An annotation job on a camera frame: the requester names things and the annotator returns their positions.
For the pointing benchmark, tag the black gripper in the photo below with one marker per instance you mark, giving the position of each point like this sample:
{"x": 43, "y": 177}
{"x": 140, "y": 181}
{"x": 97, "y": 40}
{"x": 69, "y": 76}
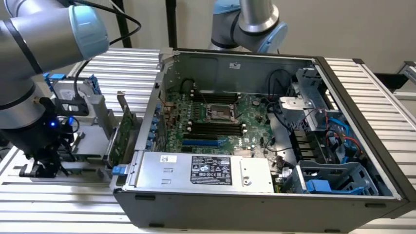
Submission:
{"x": 48, "y": 156}

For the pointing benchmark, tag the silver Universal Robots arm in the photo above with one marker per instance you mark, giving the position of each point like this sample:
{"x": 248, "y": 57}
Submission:
{"x": 48, "y": 36}

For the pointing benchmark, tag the black RAM slot bank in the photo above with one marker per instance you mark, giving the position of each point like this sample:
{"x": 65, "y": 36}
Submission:
{"x": 215, "y": 97}
{"x": 215, "y": 128}

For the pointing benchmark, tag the grey parts rack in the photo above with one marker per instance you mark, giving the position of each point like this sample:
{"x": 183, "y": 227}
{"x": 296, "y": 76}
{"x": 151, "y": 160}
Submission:
{"x": 93, "y": 136}

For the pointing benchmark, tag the blue case latch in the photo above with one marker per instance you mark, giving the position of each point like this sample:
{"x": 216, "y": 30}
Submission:
{"x": 117, "y": 170}

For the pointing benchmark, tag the green graphics card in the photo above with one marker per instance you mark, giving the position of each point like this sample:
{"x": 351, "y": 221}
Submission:
{"x": 124, "y": 136}

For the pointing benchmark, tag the hard disk in blue carrier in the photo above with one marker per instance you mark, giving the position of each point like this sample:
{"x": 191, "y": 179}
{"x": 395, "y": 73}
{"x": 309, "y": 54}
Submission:
{"x": 64, "y": 91}

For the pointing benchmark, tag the silver power supply unit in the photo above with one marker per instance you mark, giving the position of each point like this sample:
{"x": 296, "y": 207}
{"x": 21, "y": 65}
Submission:
{"x": 181, "y": 175}

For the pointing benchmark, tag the blue expansion slot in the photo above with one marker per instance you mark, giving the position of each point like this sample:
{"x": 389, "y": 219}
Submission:
{"x": 200, "y": 142}

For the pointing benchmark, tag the black expansion slot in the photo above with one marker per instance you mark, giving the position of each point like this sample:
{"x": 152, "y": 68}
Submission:
{"x": 200, "y": 137}

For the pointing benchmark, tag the metal CPU socket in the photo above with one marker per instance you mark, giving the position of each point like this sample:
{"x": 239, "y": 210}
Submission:
{"x": 220, "y": 112}

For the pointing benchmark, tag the black stand pole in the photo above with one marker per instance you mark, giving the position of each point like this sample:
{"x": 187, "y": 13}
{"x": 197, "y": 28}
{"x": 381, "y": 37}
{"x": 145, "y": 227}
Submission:
{"x": 124, "y": 24}
{"x": 171, "y": 24}

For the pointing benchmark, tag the green motherboard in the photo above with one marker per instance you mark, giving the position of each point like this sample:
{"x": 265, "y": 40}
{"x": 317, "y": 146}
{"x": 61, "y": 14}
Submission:
{"x": 249, "y": 126}

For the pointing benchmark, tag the black open PC case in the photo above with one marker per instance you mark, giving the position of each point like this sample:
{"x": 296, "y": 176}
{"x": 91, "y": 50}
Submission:
{"x": 260, "y": 209}

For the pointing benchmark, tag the black fan shroud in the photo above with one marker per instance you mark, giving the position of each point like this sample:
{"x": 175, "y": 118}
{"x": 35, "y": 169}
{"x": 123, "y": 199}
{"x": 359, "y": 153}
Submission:
{"x": 305, "y": 146}

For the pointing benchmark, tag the silver drive cage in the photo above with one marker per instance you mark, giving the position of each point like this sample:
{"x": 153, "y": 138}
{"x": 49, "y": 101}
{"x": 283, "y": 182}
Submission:
{"x": 305, "y": 102}

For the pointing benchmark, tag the blue disk carrier clip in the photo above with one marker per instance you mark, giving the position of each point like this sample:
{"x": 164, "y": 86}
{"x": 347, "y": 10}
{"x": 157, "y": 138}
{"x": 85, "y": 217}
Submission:
{"x": 319, "y": 186}

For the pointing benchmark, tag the grey disk bay cage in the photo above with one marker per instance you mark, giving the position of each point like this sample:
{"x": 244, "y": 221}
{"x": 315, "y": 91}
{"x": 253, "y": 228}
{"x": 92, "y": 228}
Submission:
{"x": 341, "y": 175}

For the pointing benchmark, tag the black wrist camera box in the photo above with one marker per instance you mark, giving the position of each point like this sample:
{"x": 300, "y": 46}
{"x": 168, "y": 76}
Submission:
{"x": 69, "y": 107}

